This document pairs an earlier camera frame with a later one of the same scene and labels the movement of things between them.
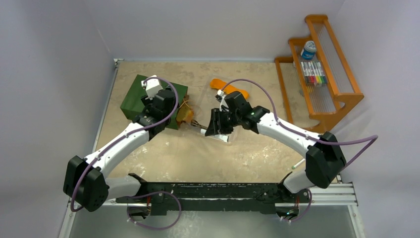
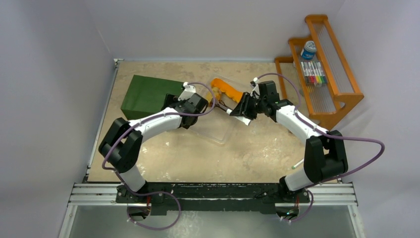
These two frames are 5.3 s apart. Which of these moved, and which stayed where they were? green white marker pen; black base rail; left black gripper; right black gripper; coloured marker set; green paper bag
Moved: right black gripper; left black gripper
Stayed: coloured marker set; green paper bag; black base rail; green white marker pen
